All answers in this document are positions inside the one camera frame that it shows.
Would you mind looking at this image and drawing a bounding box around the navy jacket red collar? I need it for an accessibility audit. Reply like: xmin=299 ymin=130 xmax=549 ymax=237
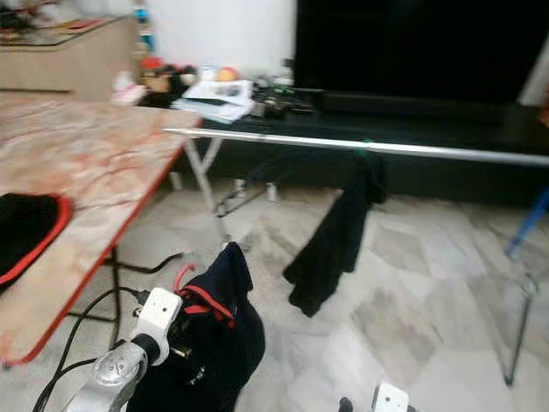
xmin=127 ymin=242 xmax=267 ymax=412

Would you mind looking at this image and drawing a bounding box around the black jacket red stripe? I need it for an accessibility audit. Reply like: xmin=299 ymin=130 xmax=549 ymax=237
xmin=0 ymin=192 xmax=74 ymax=287

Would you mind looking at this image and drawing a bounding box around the blue plastic clothes hanger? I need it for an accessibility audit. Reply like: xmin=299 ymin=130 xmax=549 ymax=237
xmin=506 ymin=187 xmax=549 ymax=258

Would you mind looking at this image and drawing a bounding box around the black printed t-shirt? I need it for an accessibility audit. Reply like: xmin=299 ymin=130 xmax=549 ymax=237
xmin=283 ymin=153 xmax=389 ymax=318

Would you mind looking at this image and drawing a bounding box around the marble pattern folding table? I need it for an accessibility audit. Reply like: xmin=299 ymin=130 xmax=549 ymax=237
xmin=0 ymin=93 xmax=205 ymax=368

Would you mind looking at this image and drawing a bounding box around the silver metal clothes rack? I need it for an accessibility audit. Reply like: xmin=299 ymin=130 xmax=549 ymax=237
xmin=165 ymin=126 xmax=549 ymax=387

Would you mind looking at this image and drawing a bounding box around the white plastic bag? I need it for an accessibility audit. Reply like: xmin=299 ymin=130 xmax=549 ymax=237
xmin=112 ymin=71 xmax=147 ymax=106

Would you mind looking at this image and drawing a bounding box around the black plush toy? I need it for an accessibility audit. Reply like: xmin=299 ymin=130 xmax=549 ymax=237
xmin=163 ymin=64 xmax=200 ymax=104

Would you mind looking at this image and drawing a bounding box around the red lid snack jar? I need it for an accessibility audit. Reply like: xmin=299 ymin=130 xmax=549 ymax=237
xmin=139 ymin=56 xmax=167 ymax=97

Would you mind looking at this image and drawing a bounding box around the black television console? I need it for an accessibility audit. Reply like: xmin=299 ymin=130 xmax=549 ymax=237
xmin=180 ymin=90 xmax=549 ymax=207

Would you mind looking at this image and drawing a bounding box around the clear plastic bottle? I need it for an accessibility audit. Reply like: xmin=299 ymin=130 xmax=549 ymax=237
xmin=278 ymin=58 xmax=298 ymax=95

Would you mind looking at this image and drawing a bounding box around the light wooden cabinet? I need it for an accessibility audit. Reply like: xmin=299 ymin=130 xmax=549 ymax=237
xmin=0 ymin=17 xmax=141 ymax=102

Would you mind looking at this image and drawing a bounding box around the blue ball trophy ornament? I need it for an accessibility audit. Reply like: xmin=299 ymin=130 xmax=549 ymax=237
xmin=133 ymin=2 xmax=155 ymax=52

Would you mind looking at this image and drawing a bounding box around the red tray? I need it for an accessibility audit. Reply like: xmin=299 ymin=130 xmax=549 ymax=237
xmin=62 ymin=19 xmax=106 ymax=33

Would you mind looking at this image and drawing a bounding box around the black flat television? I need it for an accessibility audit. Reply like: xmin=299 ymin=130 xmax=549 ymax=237
xmin=293 ymin=0 xmax=549 ymax=106

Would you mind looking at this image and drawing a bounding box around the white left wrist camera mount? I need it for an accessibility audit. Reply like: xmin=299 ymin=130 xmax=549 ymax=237
xmin=135 ymin=288 xmax=183 ymax=366

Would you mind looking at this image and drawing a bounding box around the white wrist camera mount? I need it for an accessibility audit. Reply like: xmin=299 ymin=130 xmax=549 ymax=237
xmin=371 ymin=382 xmax=411 ymax=412
xmin=135 ymin=288 xmax=183 ymax=366

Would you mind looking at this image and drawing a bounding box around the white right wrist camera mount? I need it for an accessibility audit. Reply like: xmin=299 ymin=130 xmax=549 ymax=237
xmin=371 ymin=382 xmax=411 ymax=412

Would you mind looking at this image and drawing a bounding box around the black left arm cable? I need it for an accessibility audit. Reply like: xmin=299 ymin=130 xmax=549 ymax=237
xmin=33 ymin=286 xmax=151 ymax=412

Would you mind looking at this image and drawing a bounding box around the black wire clothes hanger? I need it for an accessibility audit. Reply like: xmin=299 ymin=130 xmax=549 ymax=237
xmin=214 ymin=159 xmax=280 ymax=217

